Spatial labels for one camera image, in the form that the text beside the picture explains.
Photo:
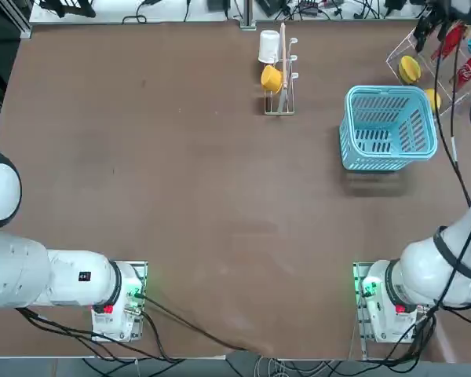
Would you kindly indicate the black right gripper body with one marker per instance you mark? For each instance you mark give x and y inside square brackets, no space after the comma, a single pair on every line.
[439,9]

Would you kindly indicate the red cola bottle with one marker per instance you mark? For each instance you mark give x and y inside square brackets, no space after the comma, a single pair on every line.
[453,39]
[469,70]

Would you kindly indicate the yellow lemon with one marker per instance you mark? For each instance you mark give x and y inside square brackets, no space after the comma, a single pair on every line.
[433,100]

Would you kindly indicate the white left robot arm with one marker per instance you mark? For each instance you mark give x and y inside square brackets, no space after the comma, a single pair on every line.
[63,279]

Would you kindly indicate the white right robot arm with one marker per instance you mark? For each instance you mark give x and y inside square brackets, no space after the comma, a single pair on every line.
[428,271]

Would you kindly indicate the clear acrylic rack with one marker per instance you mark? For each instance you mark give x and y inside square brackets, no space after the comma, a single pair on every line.
[426,74]

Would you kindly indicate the light blue plastic basket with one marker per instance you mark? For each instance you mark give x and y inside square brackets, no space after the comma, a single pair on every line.
[371,165]

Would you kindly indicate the yellow starfruit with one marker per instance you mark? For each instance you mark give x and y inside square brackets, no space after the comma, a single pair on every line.
[409,70]

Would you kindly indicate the large black power brick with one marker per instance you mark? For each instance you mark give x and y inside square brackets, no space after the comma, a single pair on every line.
[272,7]

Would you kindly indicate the white cup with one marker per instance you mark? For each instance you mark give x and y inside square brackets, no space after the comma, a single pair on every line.
[269,45]

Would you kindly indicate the yellow cup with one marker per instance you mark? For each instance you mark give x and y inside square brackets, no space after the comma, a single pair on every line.
[271,78]

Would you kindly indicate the black stand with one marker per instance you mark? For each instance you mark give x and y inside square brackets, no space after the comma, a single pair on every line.
[66,7]

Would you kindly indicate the aluminium edge rail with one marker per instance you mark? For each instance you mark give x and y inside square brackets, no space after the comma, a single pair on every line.
[247,15]

